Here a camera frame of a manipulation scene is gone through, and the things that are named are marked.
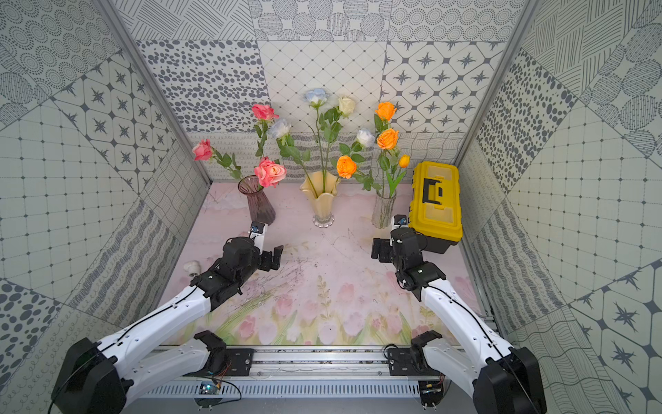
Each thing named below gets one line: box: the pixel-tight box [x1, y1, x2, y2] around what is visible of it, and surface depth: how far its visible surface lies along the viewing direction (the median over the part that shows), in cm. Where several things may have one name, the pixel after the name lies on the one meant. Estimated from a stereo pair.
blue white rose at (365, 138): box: [338, 128, 376, 164], surface depth 87 cm
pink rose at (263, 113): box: [251, 104, 280, 157], surface depth 83 cm
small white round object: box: [182, 260, 201, 277], surface depth 92 cm
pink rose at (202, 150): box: [192, 138, 244, 182], surface depth 84 cm
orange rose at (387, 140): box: [376, 128, 400, 197], surface depth 85 cm
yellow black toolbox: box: [408, 160, 464, 255], surface depth 93 cm
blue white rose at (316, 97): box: [305, 87, 329, 194], surface depth 89 cm
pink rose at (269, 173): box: [253, 156, 288, 189], surface depth 69 cm
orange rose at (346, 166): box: [336, 155, 383, 194], surface depth 80 cm
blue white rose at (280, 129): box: [268, 118, 319, 198], surface depth 90 cm
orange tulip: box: [387, 154, 412, 199], surface depth 92 cm
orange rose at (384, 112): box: [374, 101, 398, 134], surface depth 87 cm
